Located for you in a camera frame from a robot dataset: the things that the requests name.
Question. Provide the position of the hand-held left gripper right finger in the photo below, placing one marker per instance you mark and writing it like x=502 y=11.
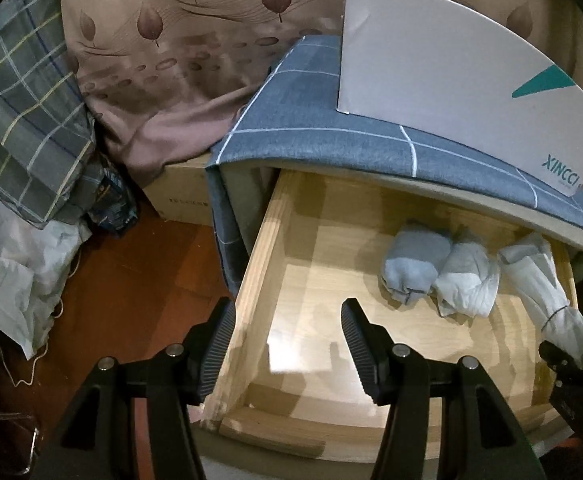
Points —
x=361 y=350

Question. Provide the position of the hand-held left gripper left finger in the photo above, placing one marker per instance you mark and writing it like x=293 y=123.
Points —
x=219 y=350

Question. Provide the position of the long white underwear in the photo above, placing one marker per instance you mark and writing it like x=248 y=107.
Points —
x=541 y=280

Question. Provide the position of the grey wooden drawer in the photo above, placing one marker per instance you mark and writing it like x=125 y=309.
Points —
x=321 y=260

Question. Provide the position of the white cardboard box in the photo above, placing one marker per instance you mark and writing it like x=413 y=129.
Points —
x=446 y=70

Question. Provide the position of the short white rolled underwear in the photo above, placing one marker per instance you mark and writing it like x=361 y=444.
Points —
x=466 y=280

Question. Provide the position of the light blue rolled socks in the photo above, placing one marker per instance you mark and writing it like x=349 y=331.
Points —
x=414 y=260

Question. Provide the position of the brown cardboard box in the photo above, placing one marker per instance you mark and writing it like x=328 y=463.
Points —
x=181 y=195

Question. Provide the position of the blue printed packet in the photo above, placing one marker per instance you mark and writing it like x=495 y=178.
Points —
x=114 y=205

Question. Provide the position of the white patterned bedding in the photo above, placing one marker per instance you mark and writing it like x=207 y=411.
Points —
x=6 y=270

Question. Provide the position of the blue checked cloth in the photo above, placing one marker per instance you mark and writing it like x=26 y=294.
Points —
x=311 y=110

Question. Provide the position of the beige leaf-print curtain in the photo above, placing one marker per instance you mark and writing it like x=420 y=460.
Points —
x=171 y=60

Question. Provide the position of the grey plaid cloth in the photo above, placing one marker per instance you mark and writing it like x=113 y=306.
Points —
x=21 y=110

